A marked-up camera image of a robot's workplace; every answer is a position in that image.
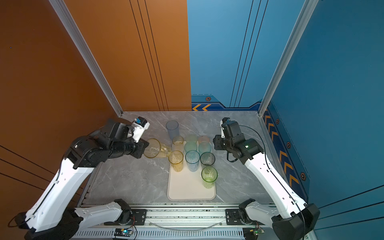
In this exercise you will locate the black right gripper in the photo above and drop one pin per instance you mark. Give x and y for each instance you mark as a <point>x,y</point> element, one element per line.
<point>216,142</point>

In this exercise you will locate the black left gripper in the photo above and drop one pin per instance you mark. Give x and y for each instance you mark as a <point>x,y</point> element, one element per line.
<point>141,144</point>

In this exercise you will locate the teal glass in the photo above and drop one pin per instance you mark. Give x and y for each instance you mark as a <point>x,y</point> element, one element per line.
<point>190,146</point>
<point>205,147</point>

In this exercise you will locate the small pink glass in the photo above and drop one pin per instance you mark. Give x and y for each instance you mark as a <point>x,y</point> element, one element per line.
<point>202,139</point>

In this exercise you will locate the tall dark grey glass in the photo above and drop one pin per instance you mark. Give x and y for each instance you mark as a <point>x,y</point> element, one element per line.
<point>207,159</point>

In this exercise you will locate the tall yellow glass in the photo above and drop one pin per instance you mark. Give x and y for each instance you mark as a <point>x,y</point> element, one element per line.
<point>157,149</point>
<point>176,159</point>

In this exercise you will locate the small green glass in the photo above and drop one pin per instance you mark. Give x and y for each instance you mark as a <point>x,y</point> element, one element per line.
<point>191,138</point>

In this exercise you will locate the tall green glass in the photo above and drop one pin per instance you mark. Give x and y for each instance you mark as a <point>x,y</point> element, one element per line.
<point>209,175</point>

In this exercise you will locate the teal glass front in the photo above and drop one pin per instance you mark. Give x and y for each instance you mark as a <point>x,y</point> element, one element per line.
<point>190,146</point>

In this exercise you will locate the tall blue glass front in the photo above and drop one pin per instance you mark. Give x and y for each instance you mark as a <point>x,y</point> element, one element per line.
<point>193,160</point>

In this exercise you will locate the tall blue glass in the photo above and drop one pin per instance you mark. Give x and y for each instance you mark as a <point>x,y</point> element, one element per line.
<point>193,160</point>
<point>173,129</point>

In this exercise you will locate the small yellow glass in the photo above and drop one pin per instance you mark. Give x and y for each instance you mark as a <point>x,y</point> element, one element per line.
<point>178,141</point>

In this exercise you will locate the tall yellow glass front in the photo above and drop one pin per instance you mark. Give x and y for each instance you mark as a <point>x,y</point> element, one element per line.
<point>176,159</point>

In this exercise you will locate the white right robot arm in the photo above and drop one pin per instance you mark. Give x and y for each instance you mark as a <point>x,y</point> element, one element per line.
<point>292,218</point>

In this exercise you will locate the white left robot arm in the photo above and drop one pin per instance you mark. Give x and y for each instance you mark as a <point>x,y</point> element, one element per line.
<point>51,218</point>

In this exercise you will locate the cream plastic tray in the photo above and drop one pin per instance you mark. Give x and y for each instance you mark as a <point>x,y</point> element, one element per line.
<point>188,186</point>

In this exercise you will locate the left circuit board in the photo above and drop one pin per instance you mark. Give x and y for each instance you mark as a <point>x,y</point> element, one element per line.
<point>124,233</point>

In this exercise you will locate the circuit board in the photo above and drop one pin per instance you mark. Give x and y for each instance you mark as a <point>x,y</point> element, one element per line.
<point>252,233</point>
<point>124,233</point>

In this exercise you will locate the right circuit board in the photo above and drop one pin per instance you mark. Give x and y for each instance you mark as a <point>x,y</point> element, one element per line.
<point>252,233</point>

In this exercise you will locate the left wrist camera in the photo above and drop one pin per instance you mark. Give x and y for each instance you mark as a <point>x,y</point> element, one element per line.
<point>140,125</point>

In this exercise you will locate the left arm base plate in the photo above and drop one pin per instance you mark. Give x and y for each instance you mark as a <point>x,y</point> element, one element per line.
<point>136,217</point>

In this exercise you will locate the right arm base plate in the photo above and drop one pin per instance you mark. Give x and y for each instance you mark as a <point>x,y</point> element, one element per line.
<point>239,217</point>

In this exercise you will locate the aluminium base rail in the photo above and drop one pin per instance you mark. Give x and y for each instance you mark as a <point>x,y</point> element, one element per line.
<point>180,223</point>

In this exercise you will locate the aluminium corner post left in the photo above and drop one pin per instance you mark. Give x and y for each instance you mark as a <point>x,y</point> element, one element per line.
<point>75,34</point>

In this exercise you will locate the aluminium corner post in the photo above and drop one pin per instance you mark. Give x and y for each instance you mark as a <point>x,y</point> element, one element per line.
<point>292,43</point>
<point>75,34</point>

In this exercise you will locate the aluminium corner post right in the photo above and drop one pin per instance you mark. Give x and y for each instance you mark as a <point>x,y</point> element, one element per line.
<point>292,43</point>

